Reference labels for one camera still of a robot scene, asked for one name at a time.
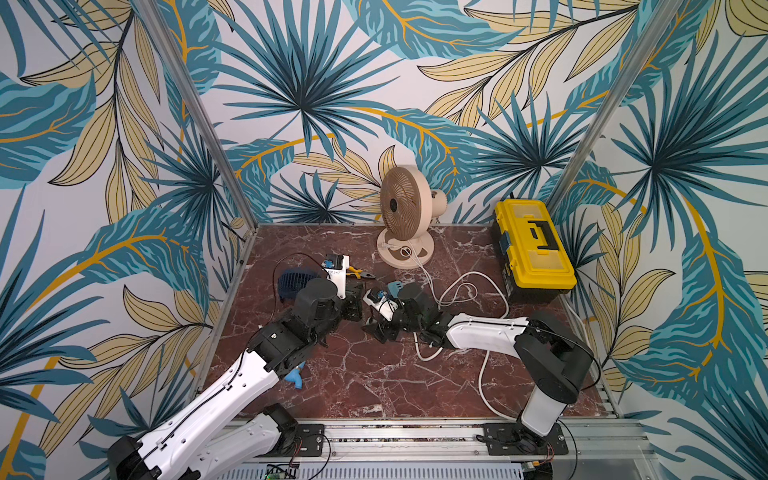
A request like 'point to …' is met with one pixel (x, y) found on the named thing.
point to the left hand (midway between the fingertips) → (361, 290)
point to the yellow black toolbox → (535, 263)
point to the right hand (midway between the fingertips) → (370, 314)
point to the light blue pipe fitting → (295, 376)
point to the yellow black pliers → (359, 273)
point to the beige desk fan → (407, 206)
